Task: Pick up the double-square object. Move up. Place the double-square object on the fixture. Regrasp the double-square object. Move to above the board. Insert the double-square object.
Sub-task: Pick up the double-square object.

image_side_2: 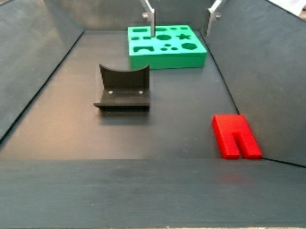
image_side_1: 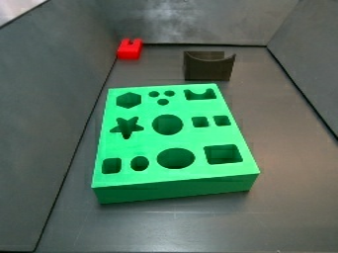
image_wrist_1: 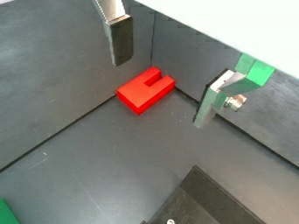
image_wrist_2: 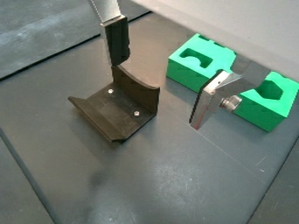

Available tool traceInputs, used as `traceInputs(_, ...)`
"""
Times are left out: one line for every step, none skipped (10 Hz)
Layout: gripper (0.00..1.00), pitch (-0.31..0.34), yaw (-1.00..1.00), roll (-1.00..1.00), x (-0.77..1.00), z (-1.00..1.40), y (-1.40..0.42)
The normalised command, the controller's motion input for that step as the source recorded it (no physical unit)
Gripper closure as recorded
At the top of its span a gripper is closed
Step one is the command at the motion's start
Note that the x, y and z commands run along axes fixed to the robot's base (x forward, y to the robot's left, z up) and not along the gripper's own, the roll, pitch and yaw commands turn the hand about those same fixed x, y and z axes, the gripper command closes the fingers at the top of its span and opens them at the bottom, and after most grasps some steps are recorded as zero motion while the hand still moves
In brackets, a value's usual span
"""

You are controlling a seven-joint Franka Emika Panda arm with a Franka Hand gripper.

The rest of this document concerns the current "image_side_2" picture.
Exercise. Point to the green foam shape board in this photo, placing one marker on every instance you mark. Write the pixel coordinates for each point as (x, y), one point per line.
(174, 48)

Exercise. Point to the black curved holder stand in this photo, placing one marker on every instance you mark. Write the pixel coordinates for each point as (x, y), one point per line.
(126, 88)

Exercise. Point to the red double-square block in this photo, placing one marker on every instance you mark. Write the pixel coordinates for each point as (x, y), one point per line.
(235, 137)

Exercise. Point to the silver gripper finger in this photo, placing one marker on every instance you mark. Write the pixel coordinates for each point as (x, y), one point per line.
(213, 11)
(149, 15)

